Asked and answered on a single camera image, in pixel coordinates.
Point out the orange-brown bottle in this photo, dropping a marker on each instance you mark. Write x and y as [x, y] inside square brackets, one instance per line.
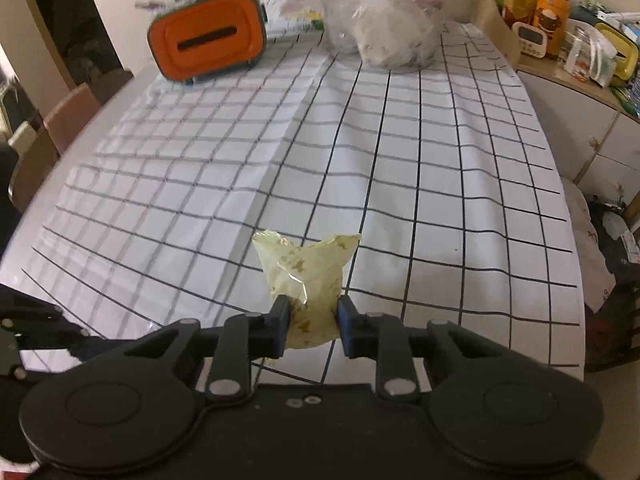
[550, 20]

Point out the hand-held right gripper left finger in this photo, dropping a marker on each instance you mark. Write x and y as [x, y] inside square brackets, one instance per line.
[280, 325]

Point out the yellow container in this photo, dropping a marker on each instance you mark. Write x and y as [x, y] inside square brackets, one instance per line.
[625, 55]

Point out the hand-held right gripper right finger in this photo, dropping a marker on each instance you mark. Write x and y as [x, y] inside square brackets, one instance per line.
[347, 325]

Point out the clear plastic packets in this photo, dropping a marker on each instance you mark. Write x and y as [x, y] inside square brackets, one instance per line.
[590, 55]

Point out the dark wooden chair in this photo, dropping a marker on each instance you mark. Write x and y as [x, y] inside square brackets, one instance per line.
[30, 170]

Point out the white printed cloth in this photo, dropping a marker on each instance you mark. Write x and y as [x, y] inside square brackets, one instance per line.
[590, 240]

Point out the orange and green tissue box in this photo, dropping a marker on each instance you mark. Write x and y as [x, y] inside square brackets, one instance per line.
[205, 35]

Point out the white checked tablecloth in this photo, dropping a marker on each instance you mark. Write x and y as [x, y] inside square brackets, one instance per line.
[350, 160]

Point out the clear plastic bag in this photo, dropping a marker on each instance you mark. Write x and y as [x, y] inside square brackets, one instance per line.
[390, 30]

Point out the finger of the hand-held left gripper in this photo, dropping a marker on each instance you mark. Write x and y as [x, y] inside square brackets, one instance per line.
[30, 302]
[95, 347]

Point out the white cabinet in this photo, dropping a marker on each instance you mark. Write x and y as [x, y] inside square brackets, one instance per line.
[575, 120]

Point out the brown cardboard holder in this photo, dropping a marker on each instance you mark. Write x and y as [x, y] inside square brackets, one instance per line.
[492, 25]

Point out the wooden door frame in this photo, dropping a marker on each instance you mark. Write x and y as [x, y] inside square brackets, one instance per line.
[37, 15]

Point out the pale yellow snack packet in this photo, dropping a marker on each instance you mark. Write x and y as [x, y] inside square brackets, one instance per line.
[305, 280]

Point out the white kitchen timer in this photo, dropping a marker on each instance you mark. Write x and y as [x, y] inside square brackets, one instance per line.
[530, 37]

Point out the black bag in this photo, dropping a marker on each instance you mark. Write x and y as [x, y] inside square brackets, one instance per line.
[615, 320]

